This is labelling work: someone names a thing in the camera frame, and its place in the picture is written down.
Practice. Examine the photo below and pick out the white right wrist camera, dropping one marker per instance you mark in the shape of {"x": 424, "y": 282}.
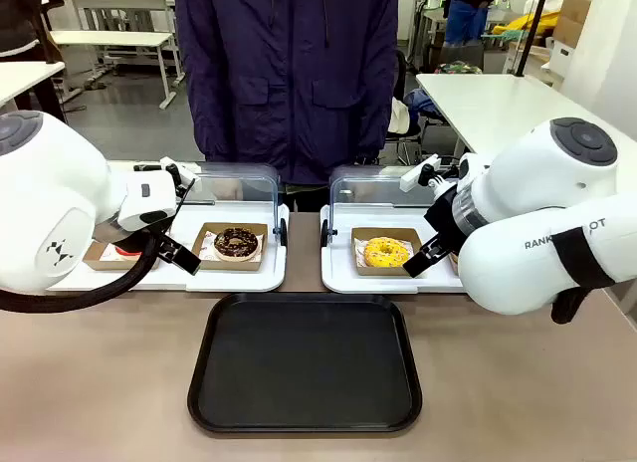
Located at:
{"x": 418, "y": 175}

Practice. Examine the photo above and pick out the colourful patterned bag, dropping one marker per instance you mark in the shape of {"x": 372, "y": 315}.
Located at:
{"x": 458, "y": 68}

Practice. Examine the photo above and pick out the brown cardboard box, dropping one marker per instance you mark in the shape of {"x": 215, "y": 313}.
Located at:
{"x": 574, "y": 14}

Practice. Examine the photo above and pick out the white printed paper liner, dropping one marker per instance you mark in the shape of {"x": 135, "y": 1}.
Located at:
{"x": 359, "y": 250}
{"x": 107, "y": 253}
{"x": 206, "y": 250}

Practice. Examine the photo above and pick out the white display case base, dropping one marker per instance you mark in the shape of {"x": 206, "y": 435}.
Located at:
{"x": 343, "y": 283}
{"x": 234, "y": 280}

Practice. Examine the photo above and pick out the black plastic serving tray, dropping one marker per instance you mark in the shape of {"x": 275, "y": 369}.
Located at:
{"x": 304, "y": 362}

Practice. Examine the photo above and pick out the clear display case lid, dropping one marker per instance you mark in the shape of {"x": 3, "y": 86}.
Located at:
{"x": 249, "y": 183}
{"x": 368, "y": 183}

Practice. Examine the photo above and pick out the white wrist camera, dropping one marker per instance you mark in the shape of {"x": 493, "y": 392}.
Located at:
{"x": 181, "y": 172}
{"x": 418, "y": 175}

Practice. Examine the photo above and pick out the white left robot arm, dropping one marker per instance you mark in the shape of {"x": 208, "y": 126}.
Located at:
{"x": 55, "y": 208}

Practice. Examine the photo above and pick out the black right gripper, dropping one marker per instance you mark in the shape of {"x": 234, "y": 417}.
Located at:
{"x": 440, "y": 215}

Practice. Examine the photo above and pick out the white storage box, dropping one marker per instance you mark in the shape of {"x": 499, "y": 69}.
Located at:
{"x": 562, "y": 56}

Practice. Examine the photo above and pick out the person right forearm purple sleeve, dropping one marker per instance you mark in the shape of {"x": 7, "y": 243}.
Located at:
{"x": 201, "y": 118}

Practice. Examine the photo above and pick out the brown cardboard donut tray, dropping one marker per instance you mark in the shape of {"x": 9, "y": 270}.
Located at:
{"x": 388, "y": 272}
{"x": 453, "y": 264}
{"x": 229, "y": 265}
{"x": 99, "y": 264}

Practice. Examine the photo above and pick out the large white table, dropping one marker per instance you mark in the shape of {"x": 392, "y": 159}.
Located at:
{"x": 497, "y": 103}

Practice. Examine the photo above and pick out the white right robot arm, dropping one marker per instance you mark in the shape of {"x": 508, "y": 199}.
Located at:
{"x": 527, "y": 193}

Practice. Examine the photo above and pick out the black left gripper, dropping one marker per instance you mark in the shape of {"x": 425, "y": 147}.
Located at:
{"x": 158, "y": 227}

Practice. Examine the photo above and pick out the background person dark clothes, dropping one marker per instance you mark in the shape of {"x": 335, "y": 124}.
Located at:
{"x": 17, "y": 24}

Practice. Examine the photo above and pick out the black pole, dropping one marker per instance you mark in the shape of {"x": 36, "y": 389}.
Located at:
{"x": 532, "y": 29}

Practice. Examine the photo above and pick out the chocolate donut with nuts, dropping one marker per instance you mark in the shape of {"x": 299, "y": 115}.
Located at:
{"x": 236, "y": 244}

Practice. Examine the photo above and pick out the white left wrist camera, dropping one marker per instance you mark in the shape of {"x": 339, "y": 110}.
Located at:
{"x": 181, "y": 172}

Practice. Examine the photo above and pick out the blue cloth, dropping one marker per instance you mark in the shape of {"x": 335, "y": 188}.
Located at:
{"x": 420, "y": 103}

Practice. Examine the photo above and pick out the person left forearm purple sleeve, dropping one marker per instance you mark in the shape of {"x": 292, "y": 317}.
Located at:
{"x": 378, "y": 118}

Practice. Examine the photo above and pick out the background person blue apron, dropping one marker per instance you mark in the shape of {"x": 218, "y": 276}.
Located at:
{"x": 465, "y": 19}

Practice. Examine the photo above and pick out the yellow fabric item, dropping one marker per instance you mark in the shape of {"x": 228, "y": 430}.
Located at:
{"x": 537, "y": 24}

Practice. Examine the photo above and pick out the red glazed donut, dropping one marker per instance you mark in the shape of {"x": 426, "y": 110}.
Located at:
{"x": 127, "y": 253}

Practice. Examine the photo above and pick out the yellow glazed donut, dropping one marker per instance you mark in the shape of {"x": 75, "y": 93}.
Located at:
{"x": 385, "y": 253}

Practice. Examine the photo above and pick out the person in purple jacket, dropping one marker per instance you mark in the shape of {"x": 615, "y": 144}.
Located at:
{"x": 286, "y": 73}

